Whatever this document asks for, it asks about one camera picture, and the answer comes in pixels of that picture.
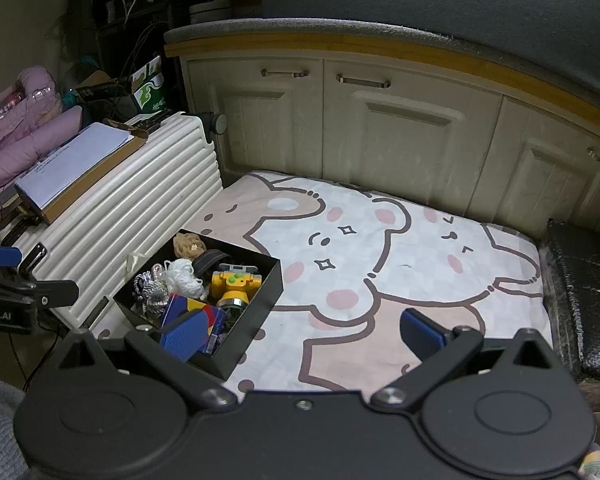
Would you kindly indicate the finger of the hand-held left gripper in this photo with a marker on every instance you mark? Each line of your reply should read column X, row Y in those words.
column 45, row 294
column 0, row 256

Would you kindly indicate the cream cabinet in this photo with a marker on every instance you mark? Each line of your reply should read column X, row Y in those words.
column 405, row 135

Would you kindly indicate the dark cluttered shelf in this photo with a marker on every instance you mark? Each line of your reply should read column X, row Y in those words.
column 135, row 15

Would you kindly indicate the printed cartoon blanket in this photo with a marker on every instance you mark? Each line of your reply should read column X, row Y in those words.
column 405, row 270

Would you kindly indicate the red blue yellow card box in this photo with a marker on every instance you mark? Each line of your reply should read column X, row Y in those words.
column 177, row 305

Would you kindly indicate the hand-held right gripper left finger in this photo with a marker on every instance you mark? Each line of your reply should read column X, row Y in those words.
column 185, row 337

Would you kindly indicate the beige flower hair clip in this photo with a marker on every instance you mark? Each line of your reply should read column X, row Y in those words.
column 187, row 246

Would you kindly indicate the brown cardboard box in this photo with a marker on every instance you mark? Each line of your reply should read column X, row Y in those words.
column 100, row 175

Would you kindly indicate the green white carton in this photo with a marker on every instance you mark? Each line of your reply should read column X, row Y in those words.
column 150, row 90

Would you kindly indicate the white yarn ball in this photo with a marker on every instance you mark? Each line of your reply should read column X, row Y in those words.
column 182, row 277

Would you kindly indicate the black cardboard box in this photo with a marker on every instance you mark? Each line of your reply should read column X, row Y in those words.
column 260, row 300

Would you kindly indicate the white ribbed suitcase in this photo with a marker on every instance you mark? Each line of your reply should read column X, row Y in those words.
column 130, row 195

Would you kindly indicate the white paper sheet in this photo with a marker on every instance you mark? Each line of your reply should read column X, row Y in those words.
column 75, row 160

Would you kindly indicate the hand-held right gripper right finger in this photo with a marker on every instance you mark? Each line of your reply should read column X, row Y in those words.
column 422, row 335

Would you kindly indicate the person's grey clothing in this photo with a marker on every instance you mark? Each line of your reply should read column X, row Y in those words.
column 0, row 425

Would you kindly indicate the black padded bench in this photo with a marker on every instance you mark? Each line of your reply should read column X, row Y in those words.
column 585, row 300

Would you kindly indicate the dark grey cushion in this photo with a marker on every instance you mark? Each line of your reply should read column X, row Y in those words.
column 480, row 0

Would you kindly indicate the pink padded jacket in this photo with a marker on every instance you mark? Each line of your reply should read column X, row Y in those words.
column 25, row 130

